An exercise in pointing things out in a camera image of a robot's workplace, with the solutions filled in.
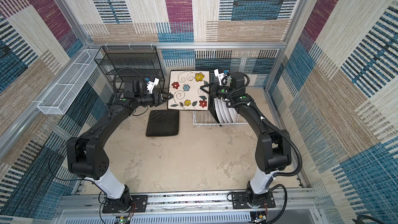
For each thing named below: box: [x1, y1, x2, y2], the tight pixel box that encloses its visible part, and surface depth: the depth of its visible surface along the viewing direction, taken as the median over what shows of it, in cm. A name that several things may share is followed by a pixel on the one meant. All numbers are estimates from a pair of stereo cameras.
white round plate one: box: [214, 97, 225, 124], surface depth 91 cm
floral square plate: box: [167, 70, 210, 111], surface depth 81 cm
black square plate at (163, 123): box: [145, 109, 180, 137], surface depth 104 cm
